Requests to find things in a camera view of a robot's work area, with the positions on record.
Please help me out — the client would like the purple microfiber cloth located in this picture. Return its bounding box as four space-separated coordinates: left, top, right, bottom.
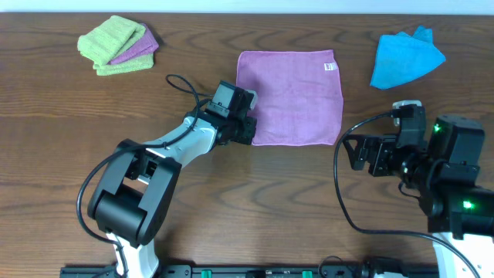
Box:
236 49 343 147

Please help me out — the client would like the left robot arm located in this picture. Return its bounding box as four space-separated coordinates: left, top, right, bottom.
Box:
87 81 258 277

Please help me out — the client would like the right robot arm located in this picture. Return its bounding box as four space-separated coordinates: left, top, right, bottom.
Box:
336 100 493 277

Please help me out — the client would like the green folded cloth bottom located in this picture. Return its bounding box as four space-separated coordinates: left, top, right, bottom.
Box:
93 53 154 76

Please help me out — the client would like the green folded cloth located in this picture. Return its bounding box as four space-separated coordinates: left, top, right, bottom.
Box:
93 53 154 76
77 15 146 66

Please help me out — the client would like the blue cloth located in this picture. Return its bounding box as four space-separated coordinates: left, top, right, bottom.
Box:
370 25 446 90

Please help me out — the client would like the purple folded cloth in stack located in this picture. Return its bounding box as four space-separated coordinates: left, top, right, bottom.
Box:
108 23 159 65

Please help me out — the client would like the green folded cloth top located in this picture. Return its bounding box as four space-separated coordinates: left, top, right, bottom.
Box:
77 15 146 66

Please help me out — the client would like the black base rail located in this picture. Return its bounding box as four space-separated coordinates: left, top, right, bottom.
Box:
59 265 439 278

